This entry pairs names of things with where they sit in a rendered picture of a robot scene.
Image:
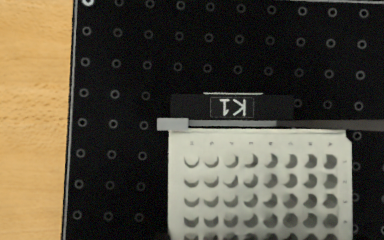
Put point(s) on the white well plate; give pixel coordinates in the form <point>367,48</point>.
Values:
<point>245,180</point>

